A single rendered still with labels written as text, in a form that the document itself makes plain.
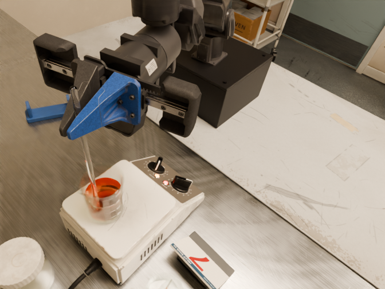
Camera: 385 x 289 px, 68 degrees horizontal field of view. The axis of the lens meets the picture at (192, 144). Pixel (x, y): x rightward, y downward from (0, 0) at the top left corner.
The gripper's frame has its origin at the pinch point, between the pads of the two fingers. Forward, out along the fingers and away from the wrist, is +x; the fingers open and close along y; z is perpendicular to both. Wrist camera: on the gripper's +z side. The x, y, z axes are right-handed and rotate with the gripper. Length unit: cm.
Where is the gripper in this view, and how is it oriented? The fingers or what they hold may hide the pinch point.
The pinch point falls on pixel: (88, 112)
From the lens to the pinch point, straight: 29.7
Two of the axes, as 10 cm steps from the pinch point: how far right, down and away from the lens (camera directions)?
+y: -9.2, -3.5, 1.5
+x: -3.6, 6.5, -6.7
